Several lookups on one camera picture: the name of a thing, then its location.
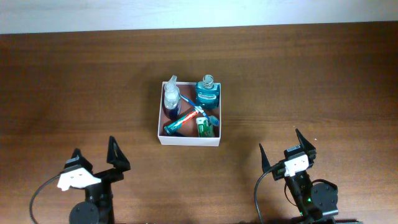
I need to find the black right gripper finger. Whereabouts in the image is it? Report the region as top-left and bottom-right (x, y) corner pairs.
(295, 129), (317, 161)
(259, 143), (271, 174)

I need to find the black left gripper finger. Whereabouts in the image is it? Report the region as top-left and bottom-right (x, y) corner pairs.
(64, 148), (93, 173)
(106, 136), (131, 171)

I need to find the green white toothpaste tube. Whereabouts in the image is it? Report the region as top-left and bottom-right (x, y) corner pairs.
(164, 110), (199, 135)

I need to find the green soap box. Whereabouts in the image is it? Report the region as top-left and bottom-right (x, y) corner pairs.
(196, 117), (215, 138)

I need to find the blue white toothbrush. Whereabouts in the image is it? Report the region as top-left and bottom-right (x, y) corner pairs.
(180, 95), (220, 126)

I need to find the foam pump bottle blue liquid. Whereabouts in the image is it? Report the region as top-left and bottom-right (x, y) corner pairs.
(164, 75), (181, 120)

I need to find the teal mouthwash bottle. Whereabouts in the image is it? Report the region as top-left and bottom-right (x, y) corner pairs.
(195, 75), (221, 110)

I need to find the blue disposable razor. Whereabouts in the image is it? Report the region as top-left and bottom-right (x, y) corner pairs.
(171, 132), (186, 138)

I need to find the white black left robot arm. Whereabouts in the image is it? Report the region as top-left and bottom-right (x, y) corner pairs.
(57, 136), (131, 224)

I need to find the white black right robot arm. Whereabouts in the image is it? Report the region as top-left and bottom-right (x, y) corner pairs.
(254, 129), (359, 224)

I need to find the pink white open box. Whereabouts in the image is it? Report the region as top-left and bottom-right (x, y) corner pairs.
(157, 82), (222, 147)

